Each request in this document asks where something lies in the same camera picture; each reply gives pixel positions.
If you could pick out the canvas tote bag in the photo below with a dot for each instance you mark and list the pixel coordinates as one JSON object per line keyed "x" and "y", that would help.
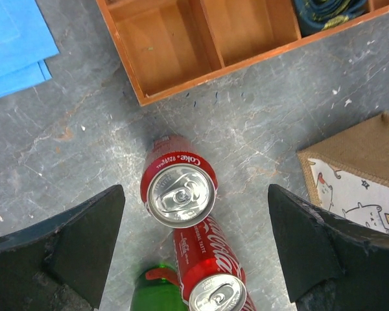
{"x": 348, "y": 173}

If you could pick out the rolled dark sock bottom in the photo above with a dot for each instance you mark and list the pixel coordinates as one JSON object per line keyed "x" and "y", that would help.
{"x": 315, "y": 16}

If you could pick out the orange wooden compartment tray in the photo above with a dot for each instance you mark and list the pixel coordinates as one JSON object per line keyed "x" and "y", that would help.
{"x": 167, "y": 47}

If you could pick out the green glass bottle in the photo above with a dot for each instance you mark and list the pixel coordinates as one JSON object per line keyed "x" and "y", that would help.
{"x": 157, "y": 288}

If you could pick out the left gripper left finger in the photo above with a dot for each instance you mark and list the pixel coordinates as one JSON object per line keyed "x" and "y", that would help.
{"x": 62, "y": 263}

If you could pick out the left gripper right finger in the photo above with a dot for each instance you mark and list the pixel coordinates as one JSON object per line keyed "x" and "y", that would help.
{"x": 328, "y": 262}

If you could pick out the red cola can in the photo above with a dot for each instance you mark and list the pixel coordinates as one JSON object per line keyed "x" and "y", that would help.
{"x": 209, "y": 273}
{"x": 178, "y": 186}

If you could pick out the blue patterned cloth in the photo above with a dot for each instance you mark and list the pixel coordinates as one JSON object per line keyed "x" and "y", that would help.
{"x": 25, "y": 44}

